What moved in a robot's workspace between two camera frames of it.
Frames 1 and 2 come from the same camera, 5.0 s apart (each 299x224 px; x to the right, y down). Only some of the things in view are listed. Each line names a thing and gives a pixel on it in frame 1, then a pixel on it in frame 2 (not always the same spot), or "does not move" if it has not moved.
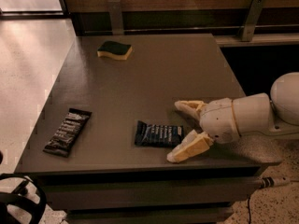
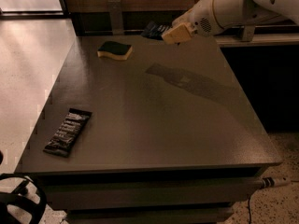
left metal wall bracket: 116,17 does not move
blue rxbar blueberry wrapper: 162,135 -> 154,30
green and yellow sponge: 114,49 does not move
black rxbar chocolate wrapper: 64,139 does not move
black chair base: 8,198 does not move
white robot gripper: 219,119 -> 202,19
